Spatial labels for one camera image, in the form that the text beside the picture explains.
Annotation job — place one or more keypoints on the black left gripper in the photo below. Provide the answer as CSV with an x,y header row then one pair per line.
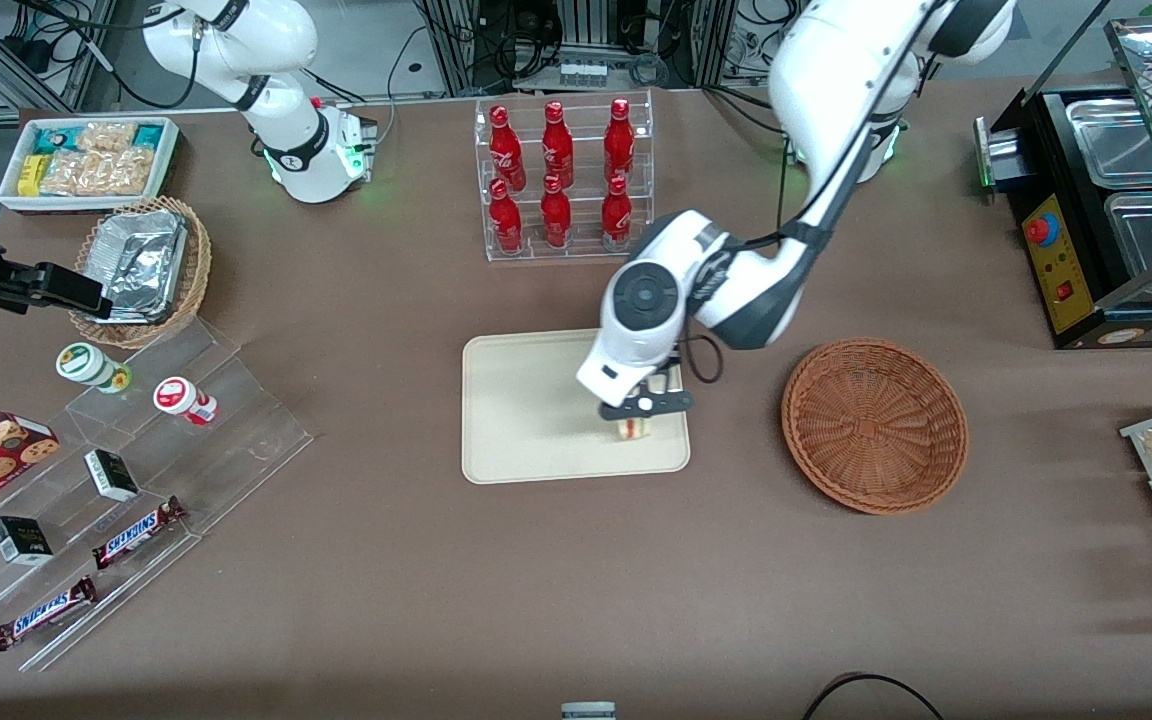
x,y
669,381

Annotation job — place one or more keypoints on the triangular sandwich wedge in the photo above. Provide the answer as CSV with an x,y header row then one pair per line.
x,y
636,430

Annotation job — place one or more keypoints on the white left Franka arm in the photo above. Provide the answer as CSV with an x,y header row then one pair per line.
x,y
836,80

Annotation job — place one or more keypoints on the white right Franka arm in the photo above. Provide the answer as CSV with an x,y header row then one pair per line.
x,y
306,160

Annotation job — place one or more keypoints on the tan wicker basket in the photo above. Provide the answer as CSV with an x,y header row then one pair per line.
x,y
198,270

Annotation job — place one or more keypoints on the beige plastic tray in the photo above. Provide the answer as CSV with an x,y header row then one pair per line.
x,y
516,420

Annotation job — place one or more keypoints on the white rectangular snack tray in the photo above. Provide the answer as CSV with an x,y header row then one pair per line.
x,y
168,150

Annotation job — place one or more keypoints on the brown wicker basket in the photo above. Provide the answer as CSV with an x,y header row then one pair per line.
x,y
876,430

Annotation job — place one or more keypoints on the aluminium foil container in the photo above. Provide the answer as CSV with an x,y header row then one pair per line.
x,y
136,262

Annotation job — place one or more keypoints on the green lid yogurt bottle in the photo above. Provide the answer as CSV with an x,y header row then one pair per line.
x,y
86,364

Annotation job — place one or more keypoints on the clear cracker bag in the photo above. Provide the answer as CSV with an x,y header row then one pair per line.
x,y
126,172
71,175
108,136

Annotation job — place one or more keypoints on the yellow snack packet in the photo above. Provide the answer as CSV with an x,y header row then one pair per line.
x,y
31,176

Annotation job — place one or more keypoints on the red lid yogurt bottle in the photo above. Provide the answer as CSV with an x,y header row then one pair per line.
x,y
179,397

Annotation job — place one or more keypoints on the teal snack packet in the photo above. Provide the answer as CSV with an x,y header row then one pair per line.
x,y
148,135
54,140

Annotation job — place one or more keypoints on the clear acrylic bottle rack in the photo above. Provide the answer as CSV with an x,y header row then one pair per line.
x,y
586,253

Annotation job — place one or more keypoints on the red cola bottle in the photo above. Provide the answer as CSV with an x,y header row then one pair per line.
x,y
619,143
506,222
617,215
557,148
556,218
507,150

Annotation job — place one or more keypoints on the small black carton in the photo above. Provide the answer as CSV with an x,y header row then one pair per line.
x,y
112,476
21,541

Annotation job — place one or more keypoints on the clear acrylic stepped stand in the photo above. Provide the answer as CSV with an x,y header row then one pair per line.
x,y
256,440

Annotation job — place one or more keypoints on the Snickers chocolate bar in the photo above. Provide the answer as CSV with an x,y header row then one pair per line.
x,y
44,613
136,533

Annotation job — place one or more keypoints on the white power strip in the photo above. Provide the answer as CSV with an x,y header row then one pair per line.
x,y
582,74
751,55

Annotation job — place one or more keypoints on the grey white device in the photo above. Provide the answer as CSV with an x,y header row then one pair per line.
x,y
588,711

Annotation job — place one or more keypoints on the black food warmer cabinet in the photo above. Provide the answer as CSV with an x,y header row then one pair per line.
x,y
1066,275

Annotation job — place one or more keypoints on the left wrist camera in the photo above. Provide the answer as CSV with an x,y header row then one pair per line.
x,y
661,405

